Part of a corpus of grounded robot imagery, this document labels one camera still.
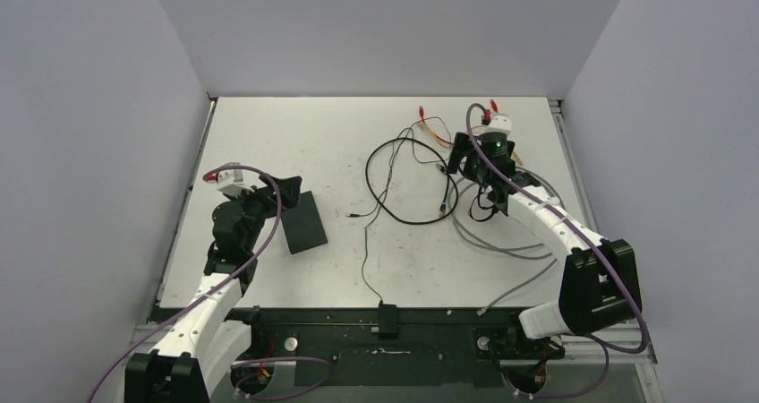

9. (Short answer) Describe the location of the grey ethernet cable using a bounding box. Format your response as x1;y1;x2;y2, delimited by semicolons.
444;166;567;319

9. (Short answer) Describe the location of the aluminium rail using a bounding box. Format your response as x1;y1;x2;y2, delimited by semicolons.
123;322;660;367
547;97;617;240
154;97;218;307

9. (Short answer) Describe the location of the thick black ethernet cable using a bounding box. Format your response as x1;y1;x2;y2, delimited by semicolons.
364;137;459;227

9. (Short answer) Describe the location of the yellow ethernet cable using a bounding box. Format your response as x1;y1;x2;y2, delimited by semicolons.
417;121;526;167

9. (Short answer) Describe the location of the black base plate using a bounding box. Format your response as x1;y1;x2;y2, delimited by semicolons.
231;307;566;388

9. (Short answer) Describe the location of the black power adapter box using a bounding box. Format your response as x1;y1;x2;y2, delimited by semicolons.
371;302;399;339

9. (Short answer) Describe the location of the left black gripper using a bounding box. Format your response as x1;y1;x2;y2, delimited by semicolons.
226;174;300;252

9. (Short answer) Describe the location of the aluminium front rail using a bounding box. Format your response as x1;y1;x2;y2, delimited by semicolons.
123;322;660;367

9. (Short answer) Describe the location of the thin black power cable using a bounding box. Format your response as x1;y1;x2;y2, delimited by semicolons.
345;115;455;305

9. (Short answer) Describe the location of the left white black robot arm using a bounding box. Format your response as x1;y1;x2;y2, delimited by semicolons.
124;170;303;402

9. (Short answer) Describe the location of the aluminium left side rail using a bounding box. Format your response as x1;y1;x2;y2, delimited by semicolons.
154;97;218;307

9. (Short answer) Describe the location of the red ethernet cable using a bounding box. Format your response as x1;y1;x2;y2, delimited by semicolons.
417;99;500;146

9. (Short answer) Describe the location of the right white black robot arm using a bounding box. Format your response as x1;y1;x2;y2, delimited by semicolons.
447;132;642;356

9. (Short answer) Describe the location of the dark grey network switch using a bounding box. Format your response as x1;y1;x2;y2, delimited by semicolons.
282;191;328;255

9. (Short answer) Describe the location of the aluminium right side rail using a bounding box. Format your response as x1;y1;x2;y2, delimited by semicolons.
547;97;617;240

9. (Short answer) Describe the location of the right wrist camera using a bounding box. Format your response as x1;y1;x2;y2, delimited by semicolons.
485;112;513;136

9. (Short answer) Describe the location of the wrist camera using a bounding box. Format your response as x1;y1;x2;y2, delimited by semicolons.
485;112;513;136
216;162;249;198

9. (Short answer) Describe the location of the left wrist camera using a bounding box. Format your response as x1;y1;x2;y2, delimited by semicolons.
216;162;249;198

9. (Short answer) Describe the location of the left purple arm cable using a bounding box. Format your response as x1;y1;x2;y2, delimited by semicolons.
85;164;337;403

